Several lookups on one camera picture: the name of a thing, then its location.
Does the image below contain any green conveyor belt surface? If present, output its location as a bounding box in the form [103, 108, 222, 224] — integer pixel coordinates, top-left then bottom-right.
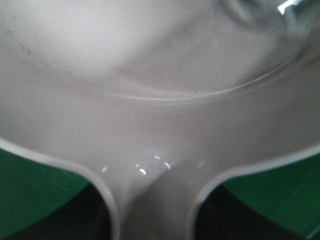
[0, 150, 320, 240]

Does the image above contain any pink plastic dustpan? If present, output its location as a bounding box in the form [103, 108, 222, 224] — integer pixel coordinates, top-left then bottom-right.
[0, 0, 320, 240]

